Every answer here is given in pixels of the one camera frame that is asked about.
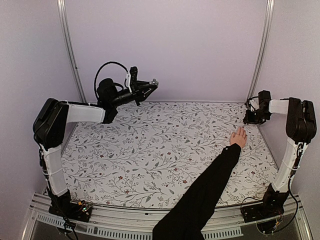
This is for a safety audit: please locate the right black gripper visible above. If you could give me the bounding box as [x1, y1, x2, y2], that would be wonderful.
[244, 108, 271, 125]

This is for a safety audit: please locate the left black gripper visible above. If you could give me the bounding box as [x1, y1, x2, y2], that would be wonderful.
[110, 80, 157, 107]

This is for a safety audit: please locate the black sleeved forearm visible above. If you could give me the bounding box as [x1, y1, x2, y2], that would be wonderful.
[152, 143, 241, 240]

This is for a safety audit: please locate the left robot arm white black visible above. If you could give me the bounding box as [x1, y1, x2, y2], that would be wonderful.
[33, 78, 159, 197]

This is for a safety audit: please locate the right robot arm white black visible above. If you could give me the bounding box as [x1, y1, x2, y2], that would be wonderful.
[243, 90, 317, 193]

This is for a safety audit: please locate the person's bare hand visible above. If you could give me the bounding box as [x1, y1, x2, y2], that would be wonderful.
[229, 126, 248, 149]

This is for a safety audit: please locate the floral patterned table mat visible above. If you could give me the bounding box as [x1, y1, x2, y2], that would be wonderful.
[61, 102, 246, 209]

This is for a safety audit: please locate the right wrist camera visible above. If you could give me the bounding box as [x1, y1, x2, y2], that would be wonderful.
[246, 96, 260, 112]

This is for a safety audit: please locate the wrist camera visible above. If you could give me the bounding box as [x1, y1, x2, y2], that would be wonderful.
[124, 66, 138, 93]
[246, 96, 260, 112]

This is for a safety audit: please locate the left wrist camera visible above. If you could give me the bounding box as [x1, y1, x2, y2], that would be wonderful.
[124, 66, 138, 93]

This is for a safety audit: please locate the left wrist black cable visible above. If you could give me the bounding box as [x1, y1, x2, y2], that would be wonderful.
[93, 61, 131, 98]

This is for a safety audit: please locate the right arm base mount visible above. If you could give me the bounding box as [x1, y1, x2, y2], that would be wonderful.
[240, 185, 289, 235]

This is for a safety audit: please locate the right aluminium frame post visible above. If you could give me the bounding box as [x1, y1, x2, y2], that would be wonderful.
[246, 0, 275, 99]

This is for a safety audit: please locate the aluminium frame post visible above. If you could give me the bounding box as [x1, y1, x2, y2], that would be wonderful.
[246, 0, 275, 99]
[56, 0, 88, 103]

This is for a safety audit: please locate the left aluminium frame post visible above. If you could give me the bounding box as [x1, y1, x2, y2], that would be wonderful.
[56, 0, 88, 103]

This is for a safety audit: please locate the front aluminium rail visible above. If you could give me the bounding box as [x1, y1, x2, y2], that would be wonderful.
[22, 192, 313, 240]

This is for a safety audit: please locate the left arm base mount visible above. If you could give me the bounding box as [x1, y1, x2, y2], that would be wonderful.
[49, 191, 92, 223]

